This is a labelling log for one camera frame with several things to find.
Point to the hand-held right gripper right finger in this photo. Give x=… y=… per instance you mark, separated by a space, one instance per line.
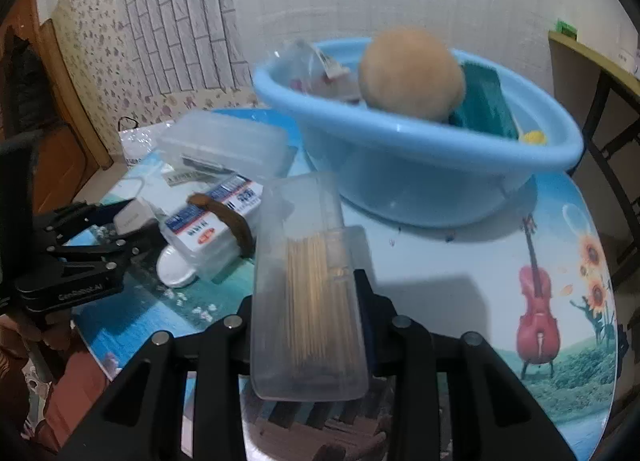
x=367 y=306

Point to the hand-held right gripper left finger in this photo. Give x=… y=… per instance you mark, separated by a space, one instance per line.
x=235 y=336

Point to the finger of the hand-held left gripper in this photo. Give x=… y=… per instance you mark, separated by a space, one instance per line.
x=110 y=248
x=80 y=216

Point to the small white item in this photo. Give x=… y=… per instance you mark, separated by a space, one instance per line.
x=132 y=216

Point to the clear toothpick box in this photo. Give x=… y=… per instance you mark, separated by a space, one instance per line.
x=310 y=291

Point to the light blue plastic basin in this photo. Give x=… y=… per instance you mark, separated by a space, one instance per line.
x=425 y=181

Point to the clear lidded plastic box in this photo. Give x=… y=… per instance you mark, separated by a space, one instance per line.
x=220 y=141

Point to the white yellow plush toy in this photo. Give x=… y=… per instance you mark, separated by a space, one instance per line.
x=534 y=137

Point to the blue printed desktop table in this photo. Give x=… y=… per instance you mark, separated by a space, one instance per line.
x=450 y=291

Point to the person's left hand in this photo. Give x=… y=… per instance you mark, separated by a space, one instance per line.
x=55 y=338

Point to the white round disc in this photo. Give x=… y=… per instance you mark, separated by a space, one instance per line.
x=172 y=268

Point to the brown wooden door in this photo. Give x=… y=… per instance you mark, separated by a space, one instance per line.
x=65 y=151

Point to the white plastic bag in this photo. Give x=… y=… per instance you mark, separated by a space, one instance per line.
x=137 y=146

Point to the grey printed packet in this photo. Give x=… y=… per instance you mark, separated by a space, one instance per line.
x=185 y=178

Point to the white blue labelled card box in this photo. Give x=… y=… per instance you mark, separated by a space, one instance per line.
x=210 y=223

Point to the person's dark red trousers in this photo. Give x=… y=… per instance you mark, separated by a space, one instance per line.
x=80 y=391

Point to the dark hanging coat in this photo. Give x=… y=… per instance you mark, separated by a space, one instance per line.
x=27 y=81

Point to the orange fuzzy ball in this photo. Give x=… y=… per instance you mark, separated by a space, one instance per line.
x=410 y=71

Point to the clear plastic packaging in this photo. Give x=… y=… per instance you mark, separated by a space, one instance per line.
x=310 y=71

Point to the wooden side table black legs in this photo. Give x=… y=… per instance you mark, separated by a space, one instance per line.
x=580 y=56

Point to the small green box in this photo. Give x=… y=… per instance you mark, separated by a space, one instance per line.
x=568 y=27

